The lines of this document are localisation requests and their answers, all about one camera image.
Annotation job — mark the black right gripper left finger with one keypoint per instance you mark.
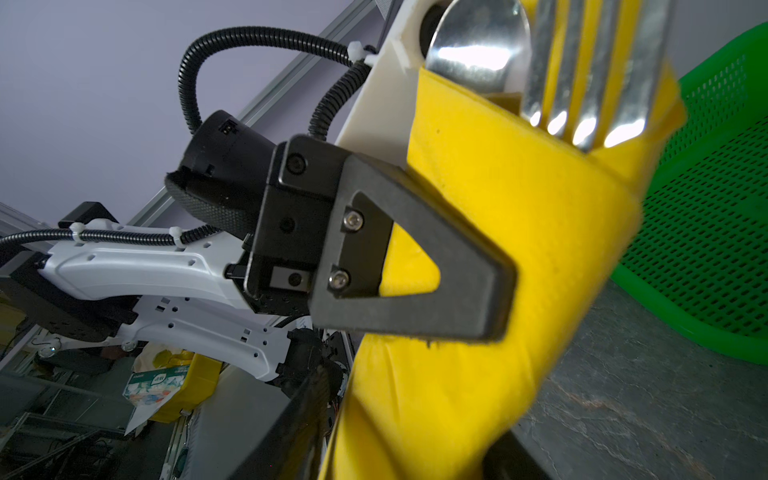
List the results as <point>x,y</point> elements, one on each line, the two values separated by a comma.
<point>292,448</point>

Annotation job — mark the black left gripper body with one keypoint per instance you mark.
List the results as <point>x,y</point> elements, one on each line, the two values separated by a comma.
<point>292,223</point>

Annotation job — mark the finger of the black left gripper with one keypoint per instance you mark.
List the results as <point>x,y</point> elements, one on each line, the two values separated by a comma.
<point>473,298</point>

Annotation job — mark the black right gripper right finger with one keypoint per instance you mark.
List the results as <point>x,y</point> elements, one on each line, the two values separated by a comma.
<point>507,459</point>

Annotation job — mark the yellow paper napkin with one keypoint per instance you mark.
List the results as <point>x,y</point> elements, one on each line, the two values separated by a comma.
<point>486,195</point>

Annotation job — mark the silver spoon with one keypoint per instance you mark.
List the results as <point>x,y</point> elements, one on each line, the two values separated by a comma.
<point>482,45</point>

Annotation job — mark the silver fork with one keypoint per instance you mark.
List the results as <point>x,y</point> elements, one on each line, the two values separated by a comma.
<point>617,102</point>

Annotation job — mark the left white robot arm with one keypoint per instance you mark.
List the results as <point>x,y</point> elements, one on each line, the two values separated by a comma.
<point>95,282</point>

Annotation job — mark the yellow detergent bag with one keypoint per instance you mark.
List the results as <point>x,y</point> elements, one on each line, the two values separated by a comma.
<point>163,395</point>

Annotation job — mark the green plastic basket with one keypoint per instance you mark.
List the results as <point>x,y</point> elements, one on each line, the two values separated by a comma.
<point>699,262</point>

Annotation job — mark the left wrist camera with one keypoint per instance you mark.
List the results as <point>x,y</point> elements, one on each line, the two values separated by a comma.
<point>381,118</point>

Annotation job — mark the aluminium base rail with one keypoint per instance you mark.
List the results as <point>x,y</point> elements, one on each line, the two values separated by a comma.
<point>66,418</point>

